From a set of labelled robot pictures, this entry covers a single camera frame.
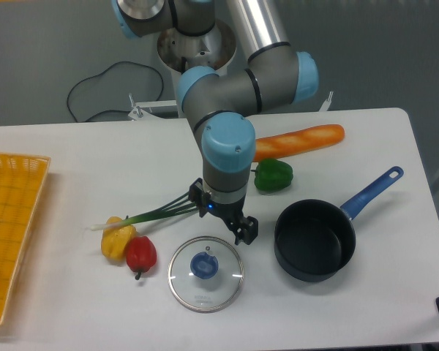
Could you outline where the black cable on floor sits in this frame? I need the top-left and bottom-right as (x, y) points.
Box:
(66, 61), (165, 123)

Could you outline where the red bell pepper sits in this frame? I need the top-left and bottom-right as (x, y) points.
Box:
(126, 236), (157, 280)

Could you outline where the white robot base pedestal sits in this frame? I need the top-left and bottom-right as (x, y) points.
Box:
(157, 18), (238, 118)

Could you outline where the yellow bell pepper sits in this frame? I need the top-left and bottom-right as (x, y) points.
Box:
(100, 225), (137, 262)

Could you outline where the yellow woven basket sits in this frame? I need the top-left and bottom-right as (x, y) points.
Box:
(0, 153), (51, 325)

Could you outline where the orange baguette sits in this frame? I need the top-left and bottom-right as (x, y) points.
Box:
(253, 124), (345, 162)

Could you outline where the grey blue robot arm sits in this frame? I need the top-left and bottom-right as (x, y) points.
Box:
(112, 1), (319, 244)

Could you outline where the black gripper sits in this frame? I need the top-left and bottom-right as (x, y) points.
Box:
(188, 178), (258, 245)

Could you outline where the glass lid blue knob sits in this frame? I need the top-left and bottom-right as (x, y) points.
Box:
(168, 236), (244, 313)

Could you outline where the green onion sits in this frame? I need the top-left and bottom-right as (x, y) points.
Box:
(89, 192), (197, 231)

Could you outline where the green bell pepper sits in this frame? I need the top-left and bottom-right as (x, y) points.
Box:
(254, 159), (293, 192)

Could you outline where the dark saucepan blue handle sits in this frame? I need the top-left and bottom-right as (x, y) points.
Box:
(274, 166), (404, 282)

